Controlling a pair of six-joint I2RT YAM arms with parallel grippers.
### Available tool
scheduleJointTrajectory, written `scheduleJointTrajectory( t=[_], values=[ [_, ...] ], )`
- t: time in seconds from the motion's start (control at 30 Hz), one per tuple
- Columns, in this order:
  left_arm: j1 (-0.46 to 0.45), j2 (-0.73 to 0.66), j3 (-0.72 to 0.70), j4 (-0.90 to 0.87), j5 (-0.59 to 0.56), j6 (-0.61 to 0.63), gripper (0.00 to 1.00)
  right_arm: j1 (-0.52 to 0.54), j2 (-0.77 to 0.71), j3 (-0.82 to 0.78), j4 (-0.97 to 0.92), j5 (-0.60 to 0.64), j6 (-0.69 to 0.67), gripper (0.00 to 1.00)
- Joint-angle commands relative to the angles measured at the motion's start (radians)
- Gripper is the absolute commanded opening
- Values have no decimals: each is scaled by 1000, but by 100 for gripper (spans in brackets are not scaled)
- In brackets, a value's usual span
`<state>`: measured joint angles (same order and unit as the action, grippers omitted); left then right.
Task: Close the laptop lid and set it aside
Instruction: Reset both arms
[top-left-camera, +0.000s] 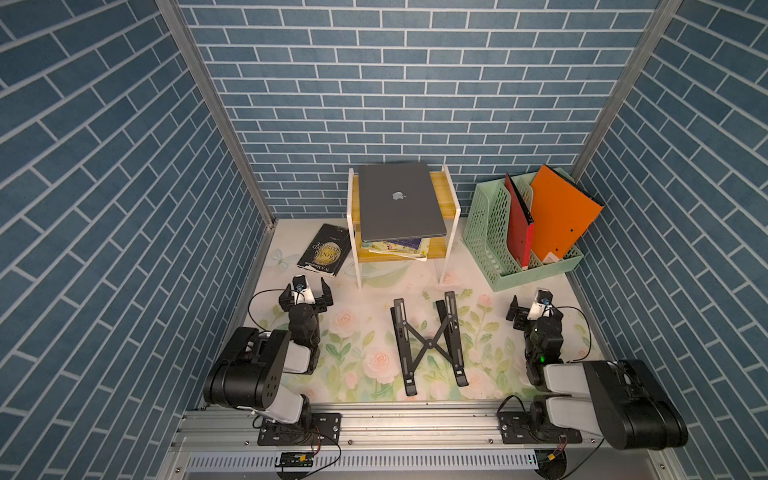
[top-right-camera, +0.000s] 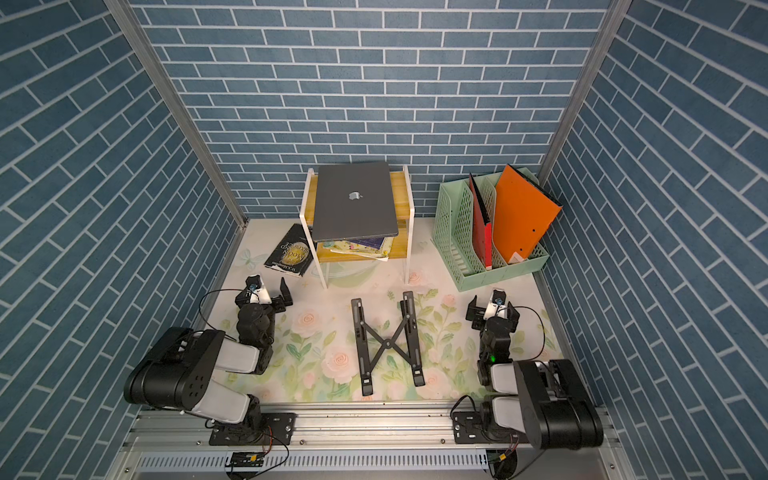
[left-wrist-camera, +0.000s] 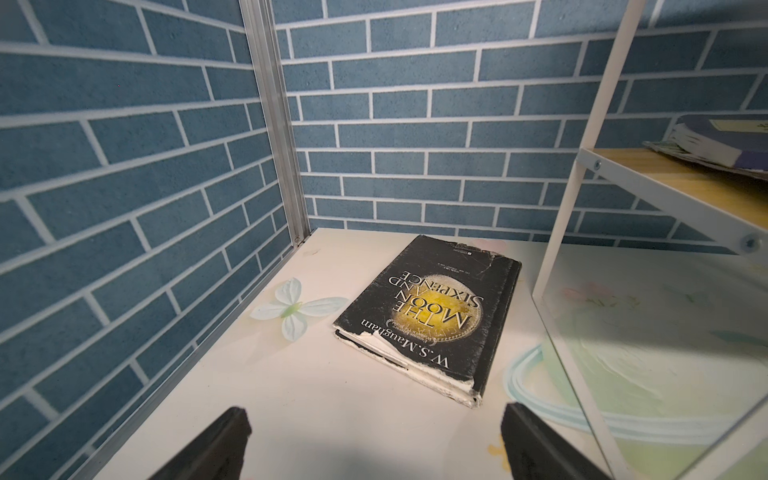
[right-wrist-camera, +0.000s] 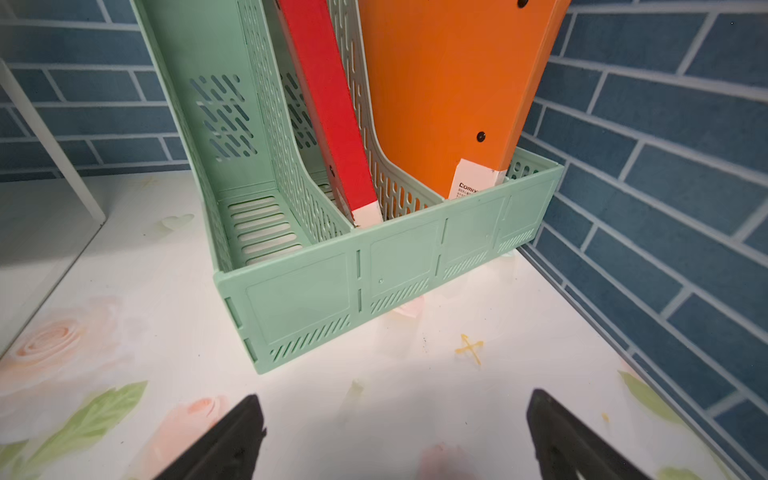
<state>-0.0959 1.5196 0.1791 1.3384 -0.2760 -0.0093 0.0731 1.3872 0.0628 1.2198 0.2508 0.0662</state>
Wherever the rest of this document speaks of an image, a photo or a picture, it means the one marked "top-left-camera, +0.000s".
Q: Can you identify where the grey laptop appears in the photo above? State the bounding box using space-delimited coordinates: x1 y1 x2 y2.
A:
358 162 447 242

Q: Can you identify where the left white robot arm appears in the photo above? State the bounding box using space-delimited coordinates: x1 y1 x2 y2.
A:
203 275 333 430

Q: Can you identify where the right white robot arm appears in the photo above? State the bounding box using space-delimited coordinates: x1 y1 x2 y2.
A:
497 290 689 450

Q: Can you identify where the black folding laptop stand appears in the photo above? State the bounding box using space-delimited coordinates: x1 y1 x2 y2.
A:
390 291 469 397

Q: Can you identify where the black book on table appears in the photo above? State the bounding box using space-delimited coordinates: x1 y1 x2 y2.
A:
297 223 351 276

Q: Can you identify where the floral table mat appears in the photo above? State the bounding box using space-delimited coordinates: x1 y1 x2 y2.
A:
217 263 619 406

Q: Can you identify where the colourful picture book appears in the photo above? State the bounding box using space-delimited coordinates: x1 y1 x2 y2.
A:
361 238 430 261

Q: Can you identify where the green mesh file rack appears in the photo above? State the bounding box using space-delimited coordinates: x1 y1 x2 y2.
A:
463 173 584 292

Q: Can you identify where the red file folder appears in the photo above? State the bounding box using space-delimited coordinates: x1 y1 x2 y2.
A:
505 175 534 270

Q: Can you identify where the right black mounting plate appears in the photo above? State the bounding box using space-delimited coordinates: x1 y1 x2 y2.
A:
496 411 583 445

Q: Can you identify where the black mounting plate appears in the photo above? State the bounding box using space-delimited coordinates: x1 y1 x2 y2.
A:
257 413 343 447
496 411 583 445

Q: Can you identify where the white and wood shelf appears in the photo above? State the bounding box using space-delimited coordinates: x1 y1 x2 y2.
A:
346 165 461 287

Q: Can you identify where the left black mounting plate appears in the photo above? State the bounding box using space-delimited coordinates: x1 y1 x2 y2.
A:
257 413 343 447

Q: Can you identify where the orange file folder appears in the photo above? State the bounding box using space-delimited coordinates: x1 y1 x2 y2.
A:
531 165 604 264

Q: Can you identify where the dark blue book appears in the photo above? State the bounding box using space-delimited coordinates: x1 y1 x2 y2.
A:
361 239 422 251

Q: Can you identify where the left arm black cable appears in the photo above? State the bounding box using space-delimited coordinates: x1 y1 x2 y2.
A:
247 287 289 334

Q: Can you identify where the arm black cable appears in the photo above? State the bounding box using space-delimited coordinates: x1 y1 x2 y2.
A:
495 304 594 415
247 287 289 334

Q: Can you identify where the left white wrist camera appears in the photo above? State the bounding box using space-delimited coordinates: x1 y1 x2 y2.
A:
291 275 316 305

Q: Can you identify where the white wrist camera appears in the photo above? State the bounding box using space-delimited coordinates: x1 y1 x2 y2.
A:
528 289 553 320
291 275 316 305

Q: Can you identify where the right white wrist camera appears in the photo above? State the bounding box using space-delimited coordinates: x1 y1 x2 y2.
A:
528 289 553 320

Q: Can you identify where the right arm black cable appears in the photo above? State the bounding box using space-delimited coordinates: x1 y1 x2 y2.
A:
495 304 594 415

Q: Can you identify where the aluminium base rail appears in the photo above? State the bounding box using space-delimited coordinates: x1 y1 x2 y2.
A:
161 400 673 480

